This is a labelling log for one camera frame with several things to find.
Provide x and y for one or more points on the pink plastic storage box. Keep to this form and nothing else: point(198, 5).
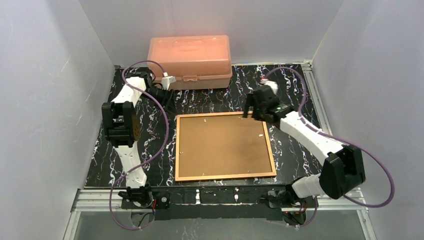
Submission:
point(197, 62)

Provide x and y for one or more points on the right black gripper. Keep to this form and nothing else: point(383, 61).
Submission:
point(253, 105)

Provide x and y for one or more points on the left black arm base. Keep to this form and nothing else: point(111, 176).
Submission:
point(144, 198)

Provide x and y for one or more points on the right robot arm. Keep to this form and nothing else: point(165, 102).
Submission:
point(342, 164)

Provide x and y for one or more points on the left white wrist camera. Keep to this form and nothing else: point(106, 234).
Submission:
point(167, 80)

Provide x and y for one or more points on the brown wooden picture frame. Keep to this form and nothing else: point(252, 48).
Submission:
point(177, 149)

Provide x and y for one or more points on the aluminium front rail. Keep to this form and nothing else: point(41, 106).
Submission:
point(102, 200)

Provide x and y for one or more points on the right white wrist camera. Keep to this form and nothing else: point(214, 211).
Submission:
point(272, 84)

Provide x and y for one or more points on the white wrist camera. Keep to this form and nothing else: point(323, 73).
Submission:
point(167, 80)
point(272, 84)

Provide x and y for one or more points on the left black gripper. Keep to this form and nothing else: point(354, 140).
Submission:
point(164, 96)

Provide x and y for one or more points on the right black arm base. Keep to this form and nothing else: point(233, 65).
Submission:
point(285, 199)

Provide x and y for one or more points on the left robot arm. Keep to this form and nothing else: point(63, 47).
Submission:
point(122, 128)

